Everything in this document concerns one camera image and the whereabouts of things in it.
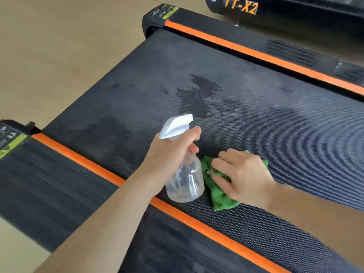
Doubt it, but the person's left hand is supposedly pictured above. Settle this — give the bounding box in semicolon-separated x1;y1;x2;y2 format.
133;126;202;198

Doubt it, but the person's right hand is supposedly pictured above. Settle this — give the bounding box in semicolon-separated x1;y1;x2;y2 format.
207;148;278;209

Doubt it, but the clear spray bottle white trigger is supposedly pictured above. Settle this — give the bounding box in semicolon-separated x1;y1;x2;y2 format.
158;113;205;204

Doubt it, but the green cloth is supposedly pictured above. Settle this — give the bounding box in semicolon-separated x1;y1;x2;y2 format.
200;150;269;212

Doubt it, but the black orange-striped treadmill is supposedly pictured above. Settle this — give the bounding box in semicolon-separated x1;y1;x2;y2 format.
0;3;364;273
204;0;364;52

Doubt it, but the person's right forearm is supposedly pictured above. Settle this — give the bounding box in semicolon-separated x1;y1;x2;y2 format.
264;182;364;270

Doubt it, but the person's left forearm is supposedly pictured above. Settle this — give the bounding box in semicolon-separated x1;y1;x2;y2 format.
33;174;155;273

